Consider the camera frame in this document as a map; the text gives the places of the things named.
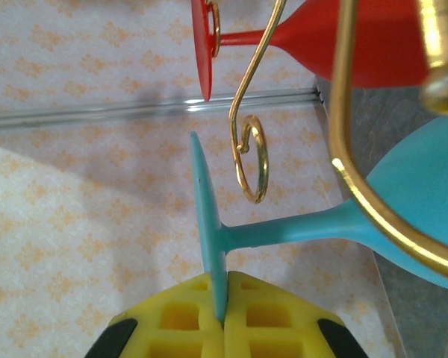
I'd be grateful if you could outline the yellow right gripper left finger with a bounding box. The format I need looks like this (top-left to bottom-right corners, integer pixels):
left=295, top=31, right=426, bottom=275
left=84, top=271, right=225, bottom=358

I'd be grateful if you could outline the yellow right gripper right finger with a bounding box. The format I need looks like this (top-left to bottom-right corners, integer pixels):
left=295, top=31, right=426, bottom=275
left=224, top=270, right=369, bottom=358

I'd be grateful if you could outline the light blue plastic wine glass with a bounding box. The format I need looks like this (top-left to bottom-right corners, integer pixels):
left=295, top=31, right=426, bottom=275
left=189, top=113, right=448, bottom=324

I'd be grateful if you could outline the red plastic wine glass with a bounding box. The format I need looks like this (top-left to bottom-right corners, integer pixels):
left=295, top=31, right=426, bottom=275
left=190, top=0, right=434, bottom=102

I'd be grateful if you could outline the gold wire wine glass rack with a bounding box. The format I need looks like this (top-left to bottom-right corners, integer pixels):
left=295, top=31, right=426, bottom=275
left=208, top=0, right=448, bottom=284

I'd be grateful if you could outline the aluminium corner post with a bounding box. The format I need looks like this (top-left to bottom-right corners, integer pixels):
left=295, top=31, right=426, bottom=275
left=0, top=87, right=324, bottom=130

